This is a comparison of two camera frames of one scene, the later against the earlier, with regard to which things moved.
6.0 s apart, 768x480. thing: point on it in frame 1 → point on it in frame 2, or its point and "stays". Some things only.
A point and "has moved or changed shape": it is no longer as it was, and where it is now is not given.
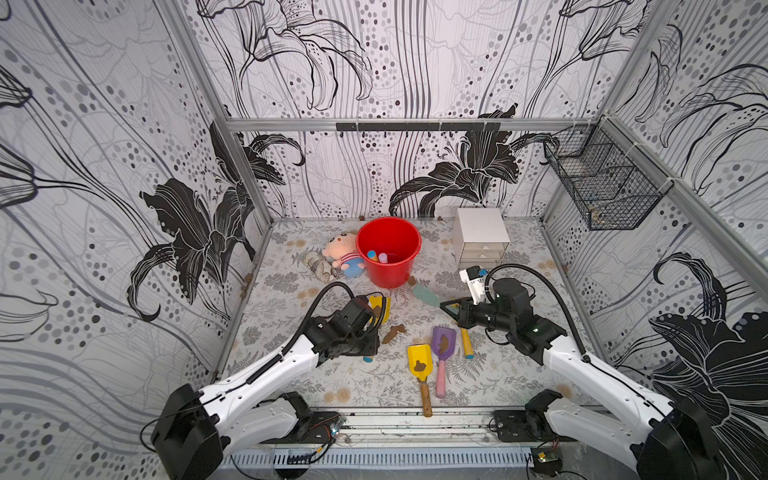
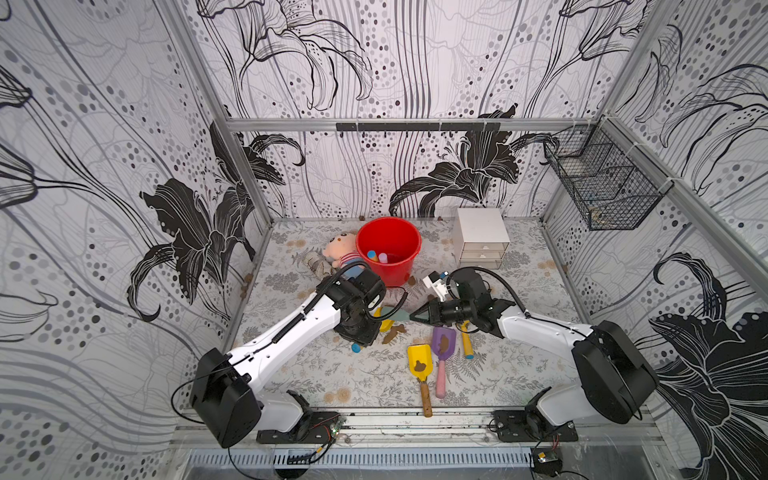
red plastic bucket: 399,239 stays
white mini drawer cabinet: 481,237 stays
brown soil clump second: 394,330 stays
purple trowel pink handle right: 443,343 stays
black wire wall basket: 609,178 stays
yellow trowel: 468,345 stays
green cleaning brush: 427,295 → 400,315
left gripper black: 370,349 → 367,337
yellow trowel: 374,302 has moved or changed shape
